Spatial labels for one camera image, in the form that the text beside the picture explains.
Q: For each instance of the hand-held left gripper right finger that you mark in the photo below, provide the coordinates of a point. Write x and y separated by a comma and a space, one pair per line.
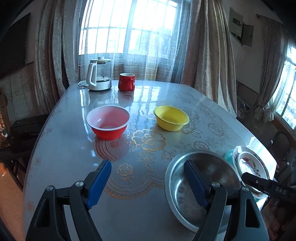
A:
195, 183

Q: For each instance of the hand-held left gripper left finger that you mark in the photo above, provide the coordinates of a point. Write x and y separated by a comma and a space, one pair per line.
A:
99, 183

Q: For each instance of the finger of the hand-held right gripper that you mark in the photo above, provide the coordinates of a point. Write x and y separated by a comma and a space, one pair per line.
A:
254, 182

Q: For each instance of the stainless steel bowl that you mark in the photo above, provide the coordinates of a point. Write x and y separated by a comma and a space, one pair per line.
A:
219, 169

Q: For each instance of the oval white plate red print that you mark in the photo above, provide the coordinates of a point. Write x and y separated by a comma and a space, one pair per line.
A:
234, 153

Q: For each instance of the teal round plate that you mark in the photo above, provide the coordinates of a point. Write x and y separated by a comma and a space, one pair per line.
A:
229, 156

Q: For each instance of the red bowl white inside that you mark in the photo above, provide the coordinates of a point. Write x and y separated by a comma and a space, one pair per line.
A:
106, 134

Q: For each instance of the yellow bowl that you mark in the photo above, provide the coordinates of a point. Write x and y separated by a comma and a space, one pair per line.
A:
171, 125

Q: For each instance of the dark round-back chair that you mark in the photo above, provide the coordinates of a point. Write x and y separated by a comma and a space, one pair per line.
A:
281, 143

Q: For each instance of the cloth bundle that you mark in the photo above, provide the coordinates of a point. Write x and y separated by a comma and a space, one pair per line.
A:
242, 109

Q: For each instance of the black low cabinet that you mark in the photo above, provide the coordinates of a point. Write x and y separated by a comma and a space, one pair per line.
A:
27, 126

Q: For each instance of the side grid window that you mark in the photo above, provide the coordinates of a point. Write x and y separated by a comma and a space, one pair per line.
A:
289, 92

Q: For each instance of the white glass electric kettle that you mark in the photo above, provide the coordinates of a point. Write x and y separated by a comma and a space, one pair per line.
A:
99, 85

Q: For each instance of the red mug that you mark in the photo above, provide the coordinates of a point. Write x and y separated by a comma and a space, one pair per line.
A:
124, 83

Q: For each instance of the tied beige curtain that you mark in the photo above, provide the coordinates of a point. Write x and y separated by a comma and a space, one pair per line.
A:
270, 69

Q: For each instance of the sheer white curtain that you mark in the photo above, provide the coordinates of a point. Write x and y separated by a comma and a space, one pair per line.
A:
138, 64

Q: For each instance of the beige velvet curtain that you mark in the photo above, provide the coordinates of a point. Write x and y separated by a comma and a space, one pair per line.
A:
208, 58
53, 58

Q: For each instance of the large grid window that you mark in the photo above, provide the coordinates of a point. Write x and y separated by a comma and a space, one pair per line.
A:
104, 39

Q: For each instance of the wall electrical box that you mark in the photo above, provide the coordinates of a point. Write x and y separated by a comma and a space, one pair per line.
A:
245, 30

